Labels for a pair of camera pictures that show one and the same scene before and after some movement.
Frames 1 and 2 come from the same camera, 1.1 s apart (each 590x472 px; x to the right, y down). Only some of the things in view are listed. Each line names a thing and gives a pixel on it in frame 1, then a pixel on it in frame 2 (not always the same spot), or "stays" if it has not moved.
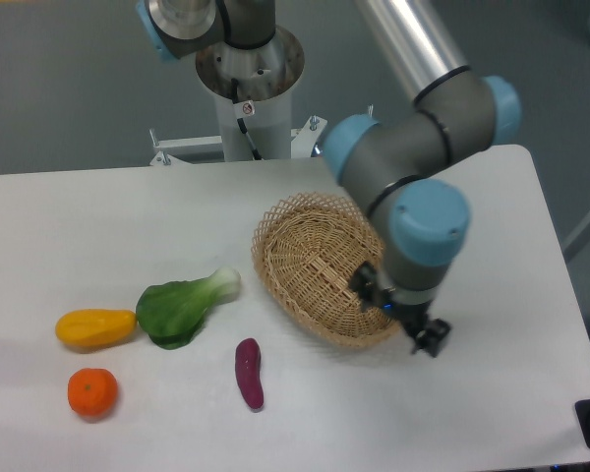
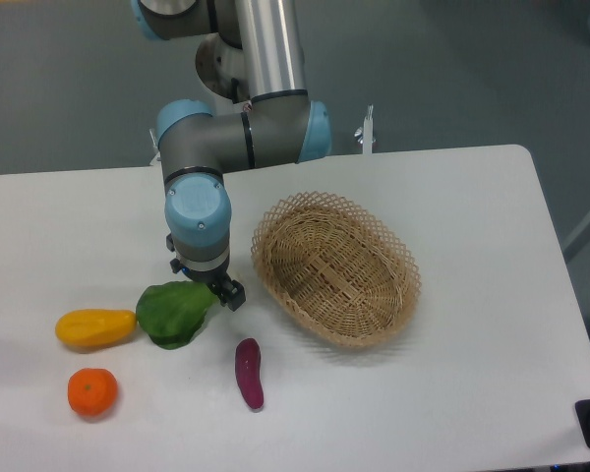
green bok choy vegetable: x=170 y=312 stays
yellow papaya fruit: x=86 y=330 stays
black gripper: x=412 y=317 → x=217 y=279
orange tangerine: x=92 y=391 stays
